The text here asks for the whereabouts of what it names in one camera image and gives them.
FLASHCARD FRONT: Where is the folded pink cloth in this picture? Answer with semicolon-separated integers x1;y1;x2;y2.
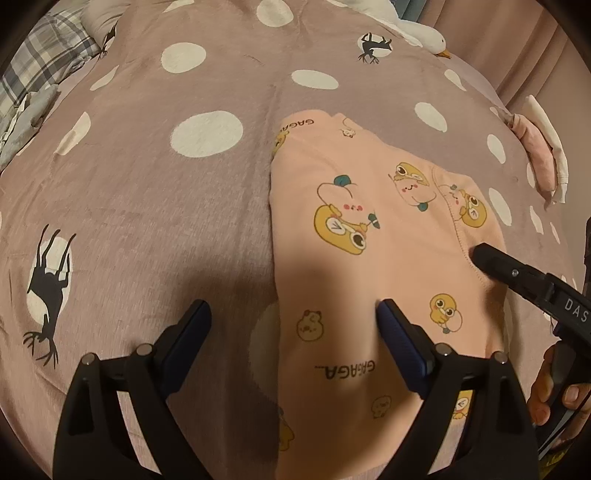
508;114;557;195

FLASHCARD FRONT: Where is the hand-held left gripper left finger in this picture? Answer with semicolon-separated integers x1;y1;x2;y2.
53;299;213;480

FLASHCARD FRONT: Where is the pink curtain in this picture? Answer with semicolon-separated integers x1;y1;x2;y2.
416;0;591;112

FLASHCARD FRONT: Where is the pink cartoon print shirt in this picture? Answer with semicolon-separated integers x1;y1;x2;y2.
268;111;513;480

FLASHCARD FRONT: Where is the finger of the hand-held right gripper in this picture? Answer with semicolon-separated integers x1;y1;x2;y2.
468;243;556;311

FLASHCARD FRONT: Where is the teal curtain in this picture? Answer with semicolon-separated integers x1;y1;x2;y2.
397;0;428;24

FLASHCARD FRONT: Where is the white goose plush toy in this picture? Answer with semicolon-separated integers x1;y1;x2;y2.
344;0;451;60

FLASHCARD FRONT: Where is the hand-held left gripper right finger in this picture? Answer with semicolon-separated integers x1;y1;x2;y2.
376;298;540;480

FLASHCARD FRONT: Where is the folded white cloth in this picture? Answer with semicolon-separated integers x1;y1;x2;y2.
524;95;568;205

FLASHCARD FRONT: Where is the mauve polka dot blanket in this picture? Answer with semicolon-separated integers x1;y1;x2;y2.
0;0;583;480

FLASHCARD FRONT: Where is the person's right hand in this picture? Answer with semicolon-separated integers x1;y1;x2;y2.
529;344;591;437

